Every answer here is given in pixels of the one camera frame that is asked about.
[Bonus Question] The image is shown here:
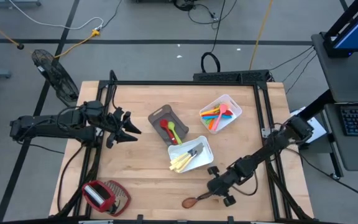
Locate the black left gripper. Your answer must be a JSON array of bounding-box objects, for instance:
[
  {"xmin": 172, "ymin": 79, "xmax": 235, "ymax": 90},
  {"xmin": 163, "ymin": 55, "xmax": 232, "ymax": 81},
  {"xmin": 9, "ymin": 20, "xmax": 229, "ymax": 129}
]
[{"xmin": 103, "ymin": 106, "xmax": 142, "ymax": 144}]

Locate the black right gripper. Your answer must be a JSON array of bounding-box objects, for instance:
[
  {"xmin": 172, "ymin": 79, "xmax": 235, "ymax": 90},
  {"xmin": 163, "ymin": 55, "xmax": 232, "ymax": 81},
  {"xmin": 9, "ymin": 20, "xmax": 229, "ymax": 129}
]
[{"xmin": 201, "ymin": 165, "xmax": 242, "ymax": 200}]

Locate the brown wooden spoon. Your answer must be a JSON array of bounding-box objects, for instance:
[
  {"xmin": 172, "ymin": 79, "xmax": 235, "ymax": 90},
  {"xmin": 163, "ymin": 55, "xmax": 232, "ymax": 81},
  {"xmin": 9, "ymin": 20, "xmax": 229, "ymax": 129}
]
[{"xmin": 181, "ymin": 192, "xmax": 214, "ymax": 210}]

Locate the grey translucent plastic bin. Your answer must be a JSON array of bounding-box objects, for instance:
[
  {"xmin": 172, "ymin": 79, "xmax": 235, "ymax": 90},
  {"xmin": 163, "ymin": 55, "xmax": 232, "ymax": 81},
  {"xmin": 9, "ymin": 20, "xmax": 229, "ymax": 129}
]
[{"xmin": 147, "ymin": 104, "xmax": 190, "ymax": 147}]

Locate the red silicone spoon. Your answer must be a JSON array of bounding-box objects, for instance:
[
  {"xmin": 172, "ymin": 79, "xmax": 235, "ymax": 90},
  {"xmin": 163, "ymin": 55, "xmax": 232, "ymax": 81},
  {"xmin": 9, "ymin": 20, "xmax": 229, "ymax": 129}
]
[{"xmin": 159, "ymin": 119, "xmax": 178, "ymax": 145}]

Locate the lime green silicone spoon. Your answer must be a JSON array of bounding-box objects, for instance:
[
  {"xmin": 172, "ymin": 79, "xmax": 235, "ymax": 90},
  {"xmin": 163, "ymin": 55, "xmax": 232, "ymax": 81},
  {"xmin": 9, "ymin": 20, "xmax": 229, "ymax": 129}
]
[{"xmin": 167, "ymin": 121, "xmax": 183, "ymax": 146}]

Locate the yellow silicone spoon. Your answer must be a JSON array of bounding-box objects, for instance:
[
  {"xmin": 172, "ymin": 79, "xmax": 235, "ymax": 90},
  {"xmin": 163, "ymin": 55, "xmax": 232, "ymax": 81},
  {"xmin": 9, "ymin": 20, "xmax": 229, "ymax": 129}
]
[{"xmin": 200, "ymin": 106, "xmax": 221, "ymax": 117}]

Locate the red silicone spatula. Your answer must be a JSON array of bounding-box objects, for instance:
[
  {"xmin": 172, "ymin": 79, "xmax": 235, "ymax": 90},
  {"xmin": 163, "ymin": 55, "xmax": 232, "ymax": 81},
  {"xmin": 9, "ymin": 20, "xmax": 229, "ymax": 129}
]
[{"xmin": 201, "ymin": 109, "xmax": 234, "ymax": 119}]

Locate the pink silicone spoon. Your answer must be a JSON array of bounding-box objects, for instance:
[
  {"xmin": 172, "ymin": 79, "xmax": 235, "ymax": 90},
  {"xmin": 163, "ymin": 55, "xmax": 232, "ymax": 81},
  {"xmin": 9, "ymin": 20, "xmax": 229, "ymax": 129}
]
[{"xmin": 212, "ymin": 103, "xmax": 229, "ymax": 132}]

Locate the white plastic bin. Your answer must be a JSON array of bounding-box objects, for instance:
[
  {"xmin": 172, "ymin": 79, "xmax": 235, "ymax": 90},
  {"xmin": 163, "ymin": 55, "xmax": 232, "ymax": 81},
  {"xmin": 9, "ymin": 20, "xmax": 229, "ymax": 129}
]
[
  {"xmin": 198, "ymin": 94, "xmax": 243, "ymax": 135},
  {"xmin": 167, "ymin": 135, "xmax": 214, "ymax": 174}
]

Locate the red steel box grater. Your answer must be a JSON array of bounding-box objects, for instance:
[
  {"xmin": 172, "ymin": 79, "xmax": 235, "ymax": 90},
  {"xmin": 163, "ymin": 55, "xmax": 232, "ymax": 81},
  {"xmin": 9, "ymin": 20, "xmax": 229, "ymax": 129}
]
[{"xmin": 81, "ymin": 179, "xmax": 132, "ymax": 217}]

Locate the black floor fan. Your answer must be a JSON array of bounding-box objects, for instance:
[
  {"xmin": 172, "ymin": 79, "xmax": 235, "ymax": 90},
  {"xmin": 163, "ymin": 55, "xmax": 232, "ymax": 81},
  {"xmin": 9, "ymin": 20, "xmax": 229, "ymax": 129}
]
[{"xmin": 31, "ymin": 49, "xmax": 80, "ymax": 109}]

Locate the black power strip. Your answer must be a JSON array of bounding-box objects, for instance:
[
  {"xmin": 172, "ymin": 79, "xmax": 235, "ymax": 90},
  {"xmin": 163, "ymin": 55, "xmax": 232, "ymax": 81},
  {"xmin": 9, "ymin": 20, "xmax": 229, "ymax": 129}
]
[{"xmin": 193, "ymin": 69, "xmax": 272, "ymax": 83}]

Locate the white paper sheet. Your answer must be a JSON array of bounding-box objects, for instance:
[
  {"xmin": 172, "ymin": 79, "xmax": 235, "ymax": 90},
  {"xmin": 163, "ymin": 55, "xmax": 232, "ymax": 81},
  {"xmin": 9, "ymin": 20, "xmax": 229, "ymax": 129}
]
[{"xmin": 290, "ymin": 107, "xmax": 328, "ymax": 144}]

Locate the grey equipment cart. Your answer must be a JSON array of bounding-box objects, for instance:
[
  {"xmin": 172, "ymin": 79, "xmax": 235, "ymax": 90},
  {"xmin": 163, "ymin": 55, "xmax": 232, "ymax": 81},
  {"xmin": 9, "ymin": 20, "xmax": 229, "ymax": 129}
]
[{"xmin": 311, "ymin": 32, "xmax": 358, "ymax": 180}]

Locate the black monitor with blue screen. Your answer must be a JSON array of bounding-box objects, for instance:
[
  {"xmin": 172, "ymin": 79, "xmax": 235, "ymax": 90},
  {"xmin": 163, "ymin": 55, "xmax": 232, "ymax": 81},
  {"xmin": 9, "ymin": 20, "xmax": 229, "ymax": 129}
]
[{"xmin": 323, "ymin": 0, "xmax": 358, "ymax": 58}]

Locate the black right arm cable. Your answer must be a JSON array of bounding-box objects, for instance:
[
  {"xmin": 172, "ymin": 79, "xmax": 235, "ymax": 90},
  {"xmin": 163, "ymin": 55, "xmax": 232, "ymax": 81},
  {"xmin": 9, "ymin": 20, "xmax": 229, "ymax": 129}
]
[{"xmin": 231, "ymin": 170, "xmax": 259, "ymax": 197}]

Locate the black arm base cable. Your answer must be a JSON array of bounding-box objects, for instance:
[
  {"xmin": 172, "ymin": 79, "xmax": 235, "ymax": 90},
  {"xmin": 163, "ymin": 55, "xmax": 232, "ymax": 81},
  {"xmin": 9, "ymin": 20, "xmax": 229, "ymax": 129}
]
[{"xmin": 57, "ymin": 144, "xmax": 85, "ymax": 214}]

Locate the yellow extension cable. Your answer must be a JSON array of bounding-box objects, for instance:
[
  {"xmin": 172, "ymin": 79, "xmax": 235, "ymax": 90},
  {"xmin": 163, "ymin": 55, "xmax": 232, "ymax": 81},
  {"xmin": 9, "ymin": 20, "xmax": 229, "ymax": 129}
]
[{"xmin": 0, "ymin": 14, "xmax": 101, "ymax": 59}]

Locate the black coiled floor cable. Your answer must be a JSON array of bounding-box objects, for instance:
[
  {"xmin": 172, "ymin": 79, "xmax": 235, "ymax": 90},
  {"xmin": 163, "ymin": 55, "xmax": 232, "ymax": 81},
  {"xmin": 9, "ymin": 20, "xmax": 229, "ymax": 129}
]
[{"xmin": 200, "ymin": 0, "xmax": 226, "ymax": 74}]

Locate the white power cable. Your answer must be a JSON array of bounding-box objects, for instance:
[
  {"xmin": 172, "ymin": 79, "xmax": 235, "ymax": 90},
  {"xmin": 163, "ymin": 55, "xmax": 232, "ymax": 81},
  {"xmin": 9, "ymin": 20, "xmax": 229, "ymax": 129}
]
[{"xmin": 9, "ymin": 0, "xmax": 104, "ymax": 31}]

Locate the black cable bundle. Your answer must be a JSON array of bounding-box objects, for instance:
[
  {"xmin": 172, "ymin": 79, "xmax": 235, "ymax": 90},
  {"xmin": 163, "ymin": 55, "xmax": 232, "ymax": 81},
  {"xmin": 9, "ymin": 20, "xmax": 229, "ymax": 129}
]
[{"xmin": 172, "ymin": 0, "xmax": 239, "ymax": 30}]

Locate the black floor power cable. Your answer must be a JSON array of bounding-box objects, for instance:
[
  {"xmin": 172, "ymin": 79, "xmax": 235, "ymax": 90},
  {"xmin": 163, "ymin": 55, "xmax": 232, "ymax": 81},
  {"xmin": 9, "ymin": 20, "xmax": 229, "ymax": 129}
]
[{"xmin": 283, "ymin": 146, "xmax": 358, "ymax": 205}]

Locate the thin black cable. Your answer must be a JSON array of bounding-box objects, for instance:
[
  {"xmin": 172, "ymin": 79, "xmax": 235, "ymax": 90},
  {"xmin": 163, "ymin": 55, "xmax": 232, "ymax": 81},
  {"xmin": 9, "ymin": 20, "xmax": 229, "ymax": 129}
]
[
  {"xmin": 268, "ymin": 45, "xmax": 315, "ymax": 72},
  {"xmin": 285, "ymin": 53, "xmax": 318, "ymax": 95},
  {"xmin": 282, "ymin": 49, "xmax": 317, "ymax": 84}
]

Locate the yellow floor cable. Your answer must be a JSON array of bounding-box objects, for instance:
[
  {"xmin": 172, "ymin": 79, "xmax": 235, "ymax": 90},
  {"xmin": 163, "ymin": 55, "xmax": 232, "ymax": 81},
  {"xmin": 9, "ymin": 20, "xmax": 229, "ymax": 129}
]
[{"xmin": 249, "ymin": 0, "xmax": 274, "ymax": 71}]

